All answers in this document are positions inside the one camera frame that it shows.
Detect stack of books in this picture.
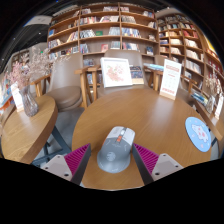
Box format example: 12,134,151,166
190,89,209,107

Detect grey computer mouse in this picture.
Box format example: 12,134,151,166
96,125,136,174

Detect dark covered book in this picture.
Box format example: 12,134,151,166
129,65,145,85

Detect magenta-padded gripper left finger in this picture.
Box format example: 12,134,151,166
41,143,92,185

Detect round light blue mouse pad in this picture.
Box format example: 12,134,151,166
184,116,212,153

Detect white sign on wooden base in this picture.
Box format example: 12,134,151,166
159,58,183,101

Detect white framed floral picture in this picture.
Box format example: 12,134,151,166
100,57,134,89

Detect glass vase with pale flowers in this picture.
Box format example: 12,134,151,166
203,66,224,114

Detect small white sign card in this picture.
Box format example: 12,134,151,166
214,93,224,120
10,82,25,113

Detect light blue flat books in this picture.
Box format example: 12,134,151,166
143,62,165,72

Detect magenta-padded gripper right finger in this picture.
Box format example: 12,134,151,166
131,143,184,186

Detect brown upholstered wooden armchair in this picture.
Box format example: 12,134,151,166
44,53,88,113
153,54,198,108
96,49,149,98

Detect round wooden side table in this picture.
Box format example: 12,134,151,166
196,99,224,158
0,95,73,165

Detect glass vase with pink flowers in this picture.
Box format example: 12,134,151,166
8,46,71,118

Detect wide wooden bookshelf unit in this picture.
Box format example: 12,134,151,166
46,3,158,68

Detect tall wooden bookshelf unit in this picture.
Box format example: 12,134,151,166
155,13,224,111

